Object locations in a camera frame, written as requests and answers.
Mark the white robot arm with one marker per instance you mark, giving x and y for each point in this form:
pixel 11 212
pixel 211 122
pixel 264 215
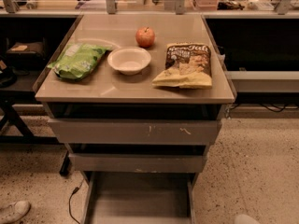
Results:
pixel 245 219

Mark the black table frame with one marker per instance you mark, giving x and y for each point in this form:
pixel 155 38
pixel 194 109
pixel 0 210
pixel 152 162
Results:
pixel 13 117

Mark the brown yellow chip bag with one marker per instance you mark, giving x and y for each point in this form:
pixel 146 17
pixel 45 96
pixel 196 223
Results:
pixel 187 66

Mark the white shoe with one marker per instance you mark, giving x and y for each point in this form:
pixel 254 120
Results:
pixel 14 212

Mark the grey drawer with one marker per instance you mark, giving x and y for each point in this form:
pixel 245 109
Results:
pixel 137 163
pixel 135 131
pixel 135 198

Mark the grey middle drawer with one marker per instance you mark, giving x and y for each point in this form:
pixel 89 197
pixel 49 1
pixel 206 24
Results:
pixel 137 163

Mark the grey bottom drawer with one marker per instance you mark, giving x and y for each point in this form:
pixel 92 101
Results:
pixel 135 198

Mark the grey drawer cabinet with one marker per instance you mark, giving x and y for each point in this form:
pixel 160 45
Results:
pixel 107 94

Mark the grey top drawer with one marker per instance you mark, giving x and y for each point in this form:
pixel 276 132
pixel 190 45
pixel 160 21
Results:
pixel 135 131

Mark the white bowl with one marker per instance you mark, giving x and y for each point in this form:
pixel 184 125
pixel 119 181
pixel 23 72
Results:
pixel 129 61

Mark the red apple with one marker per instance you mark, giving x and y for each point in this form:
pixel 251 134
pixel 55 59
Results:
pixel 145 37

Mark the green snack bag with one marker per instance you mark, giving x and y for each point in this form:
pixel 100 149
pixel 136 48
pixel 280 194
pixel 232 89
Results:
pixel 78 60

